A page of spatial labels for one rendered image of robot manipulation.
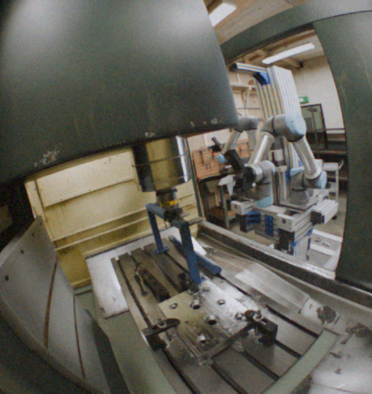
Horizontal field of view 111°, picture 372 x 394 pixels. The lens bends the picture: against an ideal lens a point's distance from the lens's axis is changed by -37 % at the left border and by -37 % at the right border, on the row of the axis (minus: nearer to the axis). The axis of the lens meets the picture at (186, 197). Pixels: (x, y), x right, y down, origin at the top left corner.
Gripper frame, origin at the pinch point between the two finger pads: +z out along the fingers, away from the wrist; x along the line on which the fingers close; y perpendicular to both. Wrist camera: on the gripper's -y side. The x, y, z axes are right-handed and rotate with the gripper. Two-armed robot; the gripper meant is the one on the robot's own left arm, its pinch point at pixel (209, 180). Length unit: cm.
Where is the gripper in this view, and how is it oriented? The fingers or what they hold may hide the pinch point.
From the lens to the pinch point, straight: 64.1
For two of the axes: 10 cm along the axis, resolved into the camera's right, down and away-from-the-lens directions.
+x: -5.5, -1.1, 8.3
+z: -8.2, 2.7, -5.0
